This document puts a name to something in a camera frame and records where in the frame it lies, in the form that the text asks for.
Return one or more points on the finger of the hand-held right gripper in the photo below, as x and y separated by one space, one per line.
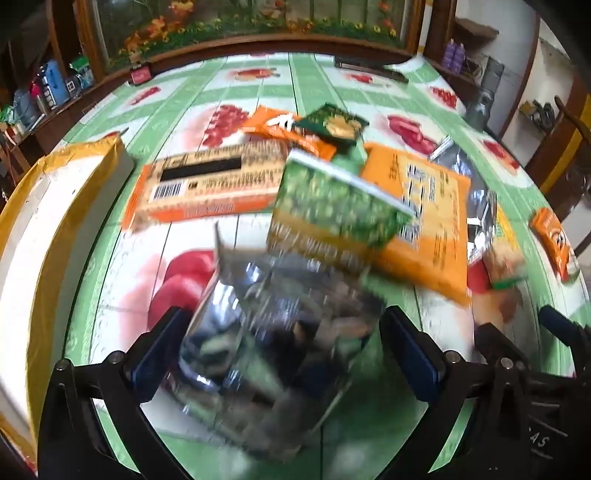
558 325
490 339

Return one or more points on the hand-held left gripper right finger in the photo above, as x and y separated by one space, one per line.
408 353

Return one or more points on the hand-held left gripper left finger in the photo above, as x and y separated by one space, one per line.
148 353

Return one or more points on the small orange snack packet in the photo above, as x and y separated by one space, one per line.
551 240
272 124

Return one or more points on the silver foil snack bag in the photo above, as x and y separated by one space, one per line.
277 332

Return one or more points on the yellow white cardboard box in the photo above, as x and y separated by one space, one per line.
46 240

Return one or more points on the yellow green snack packet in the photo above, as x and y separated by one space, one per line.
505 263

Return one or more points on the crumpled silver foil packet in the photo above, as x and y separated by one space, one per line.
480 207

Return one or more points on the large orange barcode snack packet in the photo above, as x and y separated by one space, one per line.
207 194

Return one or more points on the wooden chair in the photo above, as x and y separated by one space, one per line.
565 138

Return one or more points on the wooden shelf unit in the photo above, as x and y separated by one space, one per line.
23 152

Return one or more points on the dark green snack packet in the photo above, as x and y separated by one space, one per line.
332 122

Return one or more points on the small red box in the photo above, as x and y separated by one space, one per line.
141 76

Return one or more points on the purple bottle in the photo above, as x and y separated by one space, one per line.
448 53
459 56

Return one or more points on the blue plastic container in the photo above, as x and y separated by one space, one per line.
50 85

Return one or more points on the green box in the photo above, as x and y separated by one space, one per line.
80 70

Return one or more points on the black remote control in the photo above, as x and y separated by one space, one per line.
364 64

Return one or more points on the green fruit print tablecloth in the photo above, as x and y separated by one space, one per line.
318 74

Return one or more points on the glass fish tank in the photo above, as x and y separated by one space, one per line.
231 23

